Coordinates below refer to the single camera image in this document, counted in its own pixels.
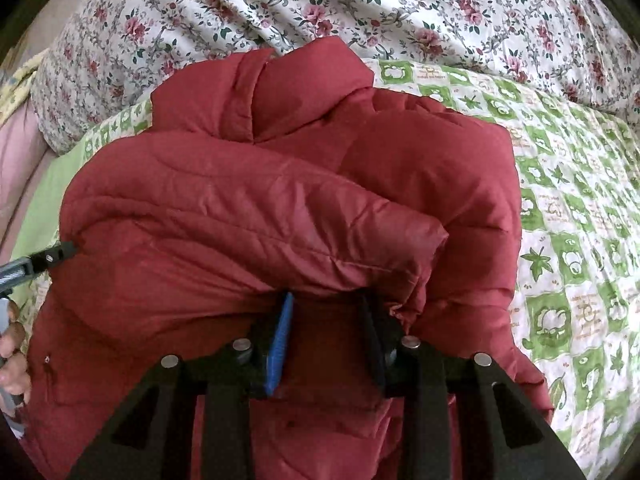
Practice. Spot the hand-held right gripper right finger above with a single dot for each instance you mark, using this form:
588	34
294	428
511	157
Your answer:
374	345

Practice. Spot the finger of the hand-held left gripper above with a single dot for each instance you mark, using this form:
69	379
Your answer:
55	254

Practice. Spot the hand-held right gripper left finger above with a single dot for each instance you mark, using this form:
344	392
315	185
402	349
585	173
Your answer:
278	345

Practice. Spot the red quilted blanket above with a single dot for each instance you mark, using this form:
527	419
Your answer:
280	210

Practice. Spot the person's left hand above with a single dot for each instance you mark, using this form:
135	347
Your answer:
12	355

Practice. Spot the pink quilt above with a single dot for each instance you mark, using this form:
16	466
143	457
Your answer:
20	175

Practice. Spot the yellow printed cloth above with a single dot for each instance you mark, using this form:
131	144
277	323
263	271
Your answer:
17	85

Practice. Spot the green checked bed sheet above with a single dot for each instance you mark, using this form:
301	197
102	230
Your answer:
575	220

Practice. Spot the floral print duvet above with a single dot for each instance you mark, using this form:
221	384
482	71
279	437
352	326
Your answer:
350	5

